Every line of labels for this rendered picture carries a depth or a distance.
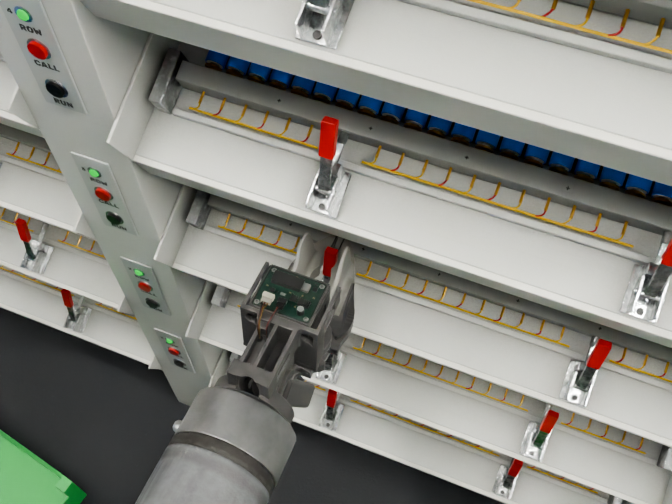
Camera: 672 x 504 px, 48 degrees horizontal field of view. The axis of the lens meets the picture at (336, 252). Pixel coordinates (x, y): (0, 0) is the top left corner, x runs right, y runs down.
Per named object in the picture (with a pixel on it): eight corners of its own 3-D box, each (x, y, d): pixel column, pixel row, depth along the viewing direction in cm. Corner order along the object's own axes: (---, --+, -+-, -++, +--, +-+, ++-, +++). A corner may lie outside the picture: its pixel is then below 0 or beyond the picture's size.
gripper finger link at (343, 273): (377, 218, 72) (339, 292, 67) (371, 256, 77) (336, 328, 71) (346, 208, 73) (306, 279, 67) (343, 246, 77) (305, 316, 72)
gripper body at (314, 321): (347, 282, 65) (291, 400, 58) (342, 334, 72) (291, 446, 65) (265, 254, 67) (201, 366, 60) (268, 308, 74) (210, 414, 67)
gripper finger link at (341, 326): (368, 288, 73) (332, 363, 67) (367, 297, 74) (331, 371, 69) (323, 271, 73) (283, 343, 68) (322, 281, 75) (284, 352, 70)
